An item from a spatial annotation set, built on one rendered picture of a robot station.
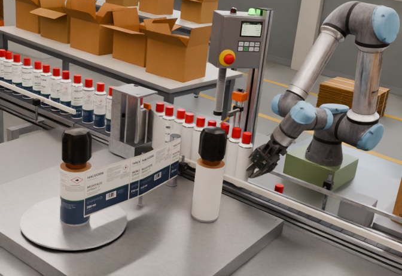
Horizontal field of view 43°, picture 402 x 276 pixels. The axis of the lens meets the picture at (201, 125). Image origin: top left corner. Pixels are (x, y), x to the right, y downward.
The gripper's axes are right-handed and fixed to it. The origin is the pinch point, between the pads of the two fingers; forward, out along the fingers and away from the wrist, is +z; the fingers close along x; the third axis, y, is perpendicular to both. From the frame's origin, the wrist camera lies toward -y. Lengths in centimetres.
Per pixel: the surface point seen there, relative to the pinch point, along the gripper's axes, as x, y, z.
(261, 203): 10.4, 6.0, 1.3
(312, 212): 24.2, 4.9, -11.0
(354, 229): 36.8, 5.0, -17.9
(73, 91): -85, 3, 39
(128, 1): -337, -344, 201
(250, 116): -17.4, -11.8, -9.2
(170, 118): -38.5, 1.8, 9.1
